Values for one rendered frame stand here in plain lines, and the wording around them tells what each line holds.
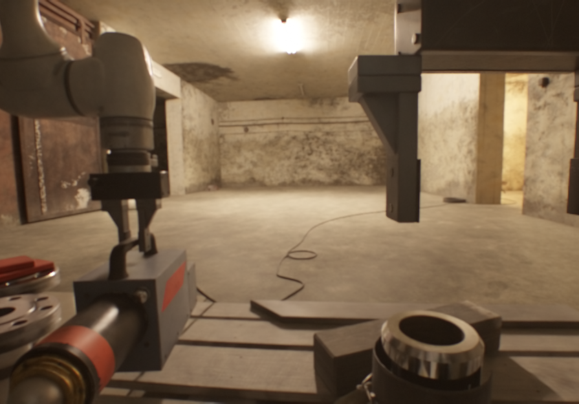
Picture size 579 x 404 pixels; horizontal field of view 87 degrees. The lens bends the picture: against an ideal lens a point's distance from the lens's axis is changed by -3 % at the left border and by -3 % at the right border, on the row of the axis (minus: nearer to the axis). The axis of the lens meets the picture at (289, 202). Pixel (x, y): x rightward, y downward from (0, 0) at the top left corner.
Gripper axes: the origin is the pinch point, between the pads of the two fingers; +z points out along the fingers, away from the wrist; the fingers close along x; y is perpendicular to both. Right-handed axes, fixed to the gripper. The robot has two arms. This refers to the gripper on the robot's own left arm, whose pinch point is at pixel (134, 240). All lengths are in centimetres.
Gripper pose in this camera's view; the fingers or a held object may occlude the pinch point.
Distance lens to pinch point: 67.7
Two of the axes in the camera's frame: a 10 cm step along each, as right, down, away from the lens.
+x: 10.0, -0.3, 0.7
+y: 0.7, 1.0, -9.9
